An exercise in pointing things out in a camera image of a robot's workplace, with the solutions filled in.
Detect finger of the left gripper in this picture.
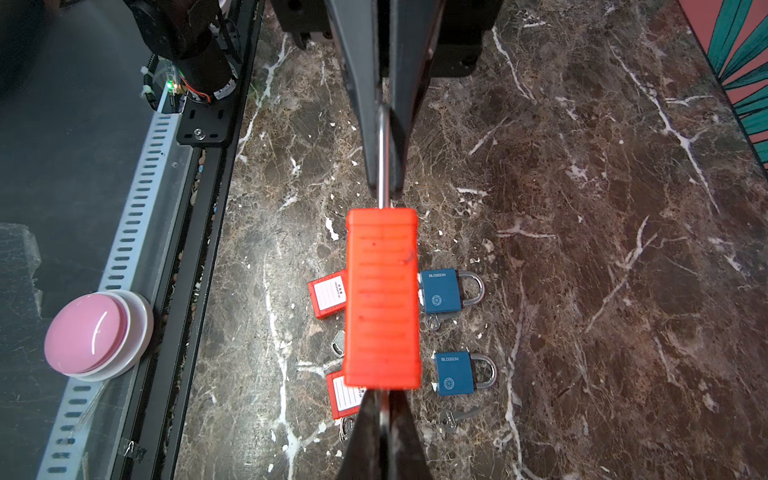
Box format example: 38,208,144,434
388,1,445,195
326,0,381,193

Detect white vented strip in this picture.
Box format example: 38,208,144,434
37,113,181,479

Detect pink push button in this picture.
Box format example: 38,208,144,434
44,290,154,383

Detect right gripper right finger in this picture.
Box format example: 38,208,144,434
386,391,432,479

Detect black front mounting rail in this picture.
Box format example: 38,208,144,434
110,1,266,479

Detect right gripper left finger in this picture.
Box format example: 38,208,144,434
337,390,382,480

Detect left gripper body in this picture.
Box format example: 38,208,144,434
269,0,505,79

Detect red padlock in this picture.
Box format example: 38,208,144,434
308,270,347,320
325,371,365,443
343,104,421,390

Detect blue padlock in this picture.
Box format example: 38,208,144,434
418,269,486,314
434,351,498,397

